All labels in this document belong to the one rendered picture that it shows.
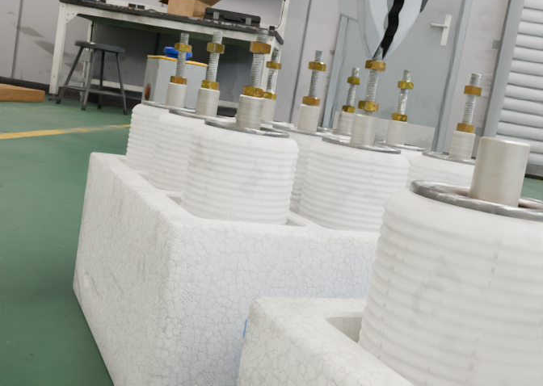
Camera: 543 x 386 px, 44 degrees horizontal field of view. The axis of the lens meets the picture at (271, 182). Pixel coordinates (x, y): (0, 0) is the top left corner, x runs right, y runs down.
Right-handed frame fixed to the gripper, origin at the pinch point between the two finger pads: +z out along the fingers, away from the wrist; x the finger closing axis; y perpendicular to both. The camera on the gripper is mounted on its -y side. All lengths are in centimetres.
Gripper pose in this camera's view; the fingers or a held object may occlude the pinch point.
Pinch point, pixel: (384, 44)
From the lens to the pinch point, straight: 64.7
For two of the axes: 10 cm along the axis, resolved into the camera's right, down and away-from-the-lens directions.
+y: -4.9, -1.9, 8.5
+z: -1.7, 9.8, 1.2
